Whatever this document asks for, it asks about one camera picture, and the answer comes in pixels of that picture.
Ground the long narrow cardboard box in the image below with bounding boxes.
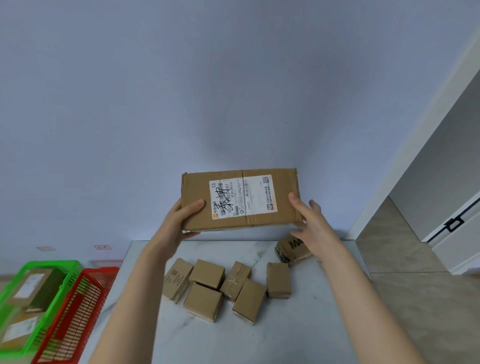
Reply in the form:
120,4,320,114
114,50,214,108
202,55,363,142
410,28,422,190
181,167,303,233

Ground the yellow-taped cardboard box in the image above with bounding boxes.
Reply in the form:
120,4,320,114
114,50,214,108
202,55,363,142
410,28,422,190
0,311,47,352

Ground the black door latch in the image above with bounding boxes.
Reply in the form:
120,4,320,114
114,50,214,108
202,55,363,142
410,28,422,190
443,216,466,232

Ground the person's right forearm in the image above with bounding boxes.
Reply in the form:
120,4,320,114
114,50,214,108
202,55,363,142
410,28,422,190
320,249,425,364

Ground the person's left hand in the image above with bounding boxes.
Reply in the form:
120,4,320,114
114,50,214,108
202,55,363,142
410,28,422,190
155,198,206,260

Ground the person's right hand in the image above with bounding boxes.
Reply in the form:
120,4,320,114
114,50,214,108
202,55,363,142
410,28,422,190
287,191,344,264

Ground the green plastic basket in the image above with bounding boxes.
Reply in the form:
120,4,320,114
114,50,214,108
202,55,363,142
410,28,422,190
0,260,85,359

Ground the person's left forearm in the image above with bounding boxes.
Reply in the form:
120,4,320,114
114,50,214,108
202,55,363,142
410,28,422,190
89,247,177,364

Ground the pile of brown cardboard boxes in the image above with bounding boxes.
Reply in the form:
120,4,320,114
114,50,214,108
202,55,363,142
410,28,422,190
162,234,314,326

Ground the white door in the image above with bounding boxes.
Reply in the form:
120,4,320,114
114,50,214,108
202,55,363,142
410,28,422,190
423,194,480,277

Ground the red plastic basket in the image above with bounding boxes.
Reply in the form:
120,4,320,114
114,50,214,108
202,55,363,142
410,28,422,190
31,266,120,364

